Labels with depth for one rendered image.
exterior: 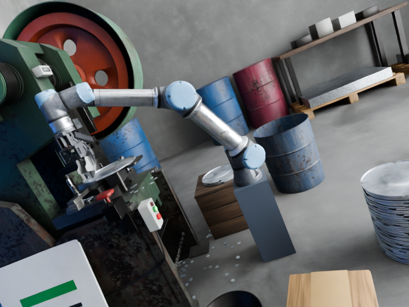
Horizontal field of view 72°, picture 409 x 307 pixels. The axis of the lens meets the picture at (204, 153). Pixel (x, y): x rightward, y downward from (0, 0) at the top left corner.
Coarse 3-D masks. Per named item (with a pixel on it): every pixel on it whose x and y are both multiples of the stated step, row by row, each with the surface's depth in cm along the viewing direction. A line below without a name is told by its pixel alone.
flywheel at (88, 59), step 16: (48, 16) 159; (64, 16) 159; (80, 16) 158; (32, 32) 163; (48, 32) 165; (64, 32) 165; (80, 32) 164; (96, 32) 160; (80, 48) 167; (96, 48) 166; (112, 48) 162; (80, 64) 170; (96, 64) 169; (112, 64) 168; (128, 64) 170; (112, 80) 171; (128, 80) 168; (112, 112) 174
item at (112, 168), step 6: (132, 156) 157; (114, 162) 163; (120, 162) 157; (126, 162) 149; (102, 168) 161; (108, 168) 150; (114, 168) 144; (120, 168) 137; (96, 174) 152; (102, 174) 143; (108, 174) 135; (84, 180) 147; (90, 180) 143; (96, 180) 135
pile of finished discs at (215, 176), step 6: (216, 168) 212; (222, 168) 206; (228, 168) 201; (210, 174) 205; (216, 174) 198; (222, 174) 193; (228, 174) 190; (204, 180) 198; (210, 180) 193; (216, 180) 189; (222, 180) 184; (228, 180) 184
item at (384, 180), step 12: (372, 168) 130; (384, 168) 127; (396, 168) 124; (408, 168) 120; (372, 180) 122; (384, 180) 118; (396, 180) 115; (408, 180) 112; (372, 192) 114; (384, 192) 112; (396, 192) 109; (408, 192) 106
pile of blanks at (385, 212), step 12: (372, 204) 117; (384, 204) 112; (396, 204) 108; (408, 204) 107; (372, 216) 123; (384, 216) 114; (396, 216) 110; (408, 216) 108; (384, 228) 117; (396, 228) 112; (408, 228) 109; (384, 240) 121; (396, 240) 115; (408, 240) 111; (384, 252) 127; (396, 252) 118; (408, 252) 114
